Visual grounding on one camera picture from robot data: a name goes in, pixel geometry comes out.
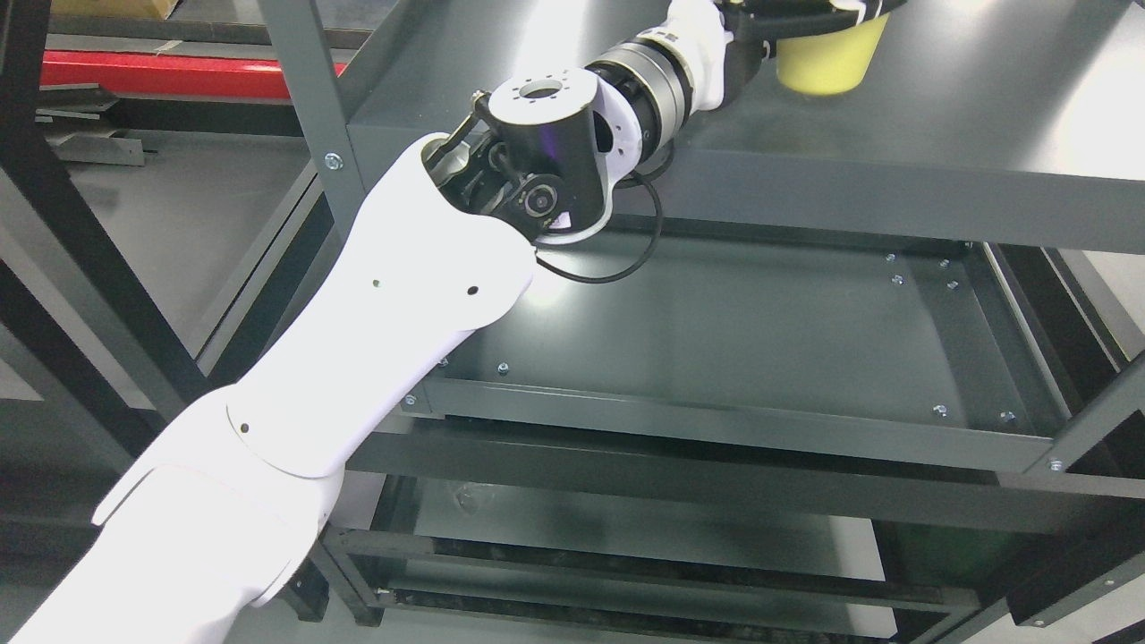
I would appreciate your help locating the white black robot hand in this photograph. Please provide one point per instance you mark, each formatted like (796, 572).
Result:
(722, 44)

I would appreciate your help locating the yellow plastic cup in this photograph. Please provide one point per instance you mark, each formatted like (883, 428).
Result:
(827, 65)

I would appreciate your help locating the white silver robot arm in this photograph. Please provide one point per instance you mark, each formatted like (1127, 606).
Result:
(222, 509)

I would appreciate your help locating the black metal shelf rack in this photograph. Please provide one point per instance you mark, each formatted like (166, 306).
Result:
(835, 369)

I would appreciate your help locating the red metal beam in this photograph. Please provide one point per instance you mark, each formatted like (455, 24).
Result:
(159, 75)

